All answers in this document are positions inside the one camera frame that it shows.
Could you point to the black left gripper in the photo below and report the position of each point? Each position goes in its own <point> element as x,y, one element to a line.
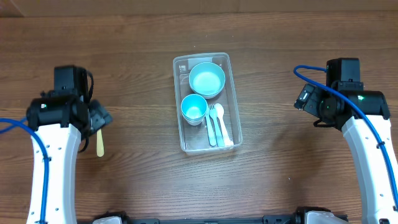
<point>93,114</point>

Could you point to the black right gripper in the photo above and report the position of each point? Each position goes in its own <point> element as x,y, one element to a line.
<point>310,104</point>

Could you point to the yellow plastic fork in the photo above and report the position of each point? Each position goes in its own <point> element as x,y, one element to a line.
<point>99,144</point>

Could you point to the pink plastic spoon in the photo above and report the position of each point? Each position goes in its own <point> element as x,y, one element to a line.
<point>220,114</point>

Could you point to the blue plastic bowl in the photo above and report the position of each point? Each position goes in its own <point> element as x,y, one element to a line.
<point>207,89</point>

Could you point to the light blue plastic fork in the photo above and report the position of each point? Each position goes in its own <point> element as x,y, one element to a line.
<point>211,135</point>
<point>213,116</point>

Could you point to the teal plastic bowl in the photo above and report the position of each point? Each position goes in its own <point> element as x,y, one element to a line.
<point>207,72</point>

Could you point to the blue plastic cup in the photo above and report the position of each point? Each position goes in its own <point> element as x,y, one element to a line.
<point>194,107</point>

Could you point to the pink plastic cup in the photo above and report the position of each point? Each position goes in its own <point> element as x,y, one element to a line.
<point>194,123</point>

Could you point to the green plastic cup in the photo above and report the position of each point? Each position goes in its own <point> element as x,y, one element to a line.
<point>196,119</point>

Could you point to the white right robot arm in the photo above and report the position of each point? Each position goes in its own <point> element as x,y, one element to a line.
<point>366,127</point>

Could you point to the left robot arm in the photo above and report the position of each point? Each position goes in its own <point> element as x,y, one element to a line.
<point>53,183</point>

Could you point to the clear plastic container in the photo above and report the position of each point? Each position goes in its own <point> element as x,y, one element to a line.
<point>194,139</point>

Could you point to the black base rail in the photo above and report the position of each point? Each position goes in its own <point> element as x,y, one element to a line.
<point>267,219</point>

